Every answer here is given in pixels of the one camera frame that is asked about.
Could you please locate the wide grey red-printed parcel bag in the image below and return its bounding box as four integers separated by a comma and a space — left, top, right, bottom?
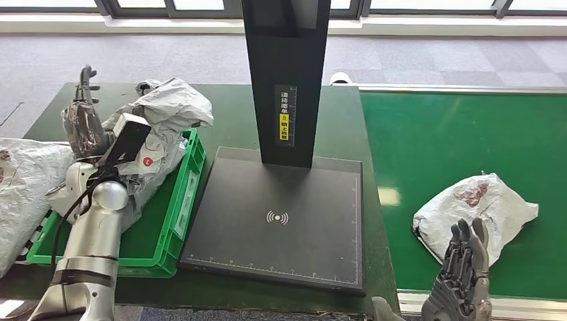
100, 78, 215, 232

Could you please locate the aluminium conveyor frame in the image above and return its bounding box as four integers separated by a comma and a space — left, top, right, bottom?
330, 84, 567, 321

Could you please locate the green conveyor belt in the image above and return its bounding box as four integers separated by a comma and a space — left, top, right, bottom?
359, 92, 567, 300

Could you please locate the white window sill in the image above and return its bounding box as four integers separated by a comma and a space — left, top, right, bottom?
0, 14, 567, 37

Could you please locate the black inbound scanner machine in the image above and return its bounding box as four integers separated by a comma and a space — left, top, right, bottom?
179, 0, 366, 297

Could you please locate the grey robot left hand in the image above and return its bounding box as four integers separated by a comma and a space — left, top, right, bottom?
62, 65, 114, 161

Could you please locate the large grey parcel bag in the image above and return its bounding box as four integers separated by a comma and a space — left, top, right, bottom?
0, 138, 74, 278

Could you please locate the green plastic crate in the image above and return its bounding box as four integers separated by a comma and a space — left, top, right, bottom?
26, 128, 207, 279

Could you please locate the small grey dark-red-stained parcel bag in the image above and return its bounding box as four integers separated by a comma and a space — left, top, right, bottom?
412, 173, 540, 267

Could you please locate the round grey floor object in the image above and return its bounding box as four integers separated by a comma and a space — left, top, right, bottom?
0, 300, 27, 319

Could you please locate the dark green table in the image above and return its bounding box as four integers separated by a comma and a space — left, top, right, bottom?
0, 82, 400, 316

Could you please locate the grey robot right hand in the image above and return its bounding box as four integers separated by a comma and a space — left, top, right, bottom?
371, 217, 493, 321

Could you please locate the dark window frame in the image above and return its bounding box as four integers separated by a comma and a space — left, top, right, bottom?
0, 0, 567, 19

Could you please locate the yellow black scanner label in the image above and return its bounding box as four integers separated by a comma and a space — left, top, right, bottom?
274, 84, 298, 148

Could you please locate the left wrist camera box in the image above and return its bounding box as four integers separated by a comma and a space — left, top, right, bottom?
99, 112, 152, 167

